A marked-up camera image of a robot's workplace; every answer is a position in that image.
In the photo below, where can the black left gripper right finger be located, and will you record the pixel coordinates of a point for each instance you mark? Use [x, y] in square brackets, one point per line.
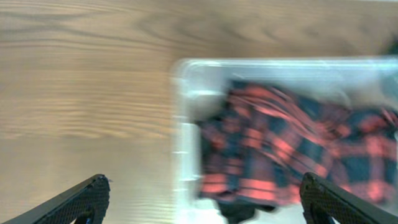
[326, 203]

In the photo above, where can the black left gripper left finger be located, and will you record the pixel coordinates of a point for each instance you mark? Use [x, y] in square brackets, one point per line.
[85, 203]

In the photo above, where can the red navy plaid shirt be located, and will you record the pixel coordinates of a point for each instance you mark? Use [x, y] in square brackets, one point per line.
[265, 139]

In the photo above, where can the black garment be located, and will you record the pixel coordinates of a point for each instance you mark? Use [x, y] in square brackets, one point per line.
[240, 211]

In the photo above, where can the dark green garment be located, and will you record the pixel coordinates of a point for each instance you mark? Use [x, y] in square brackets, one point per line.
[392, 49]

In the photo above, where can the clear plastic storage bin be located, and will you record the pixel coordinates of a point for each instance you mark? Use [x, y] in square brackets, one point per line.
[202, 85]

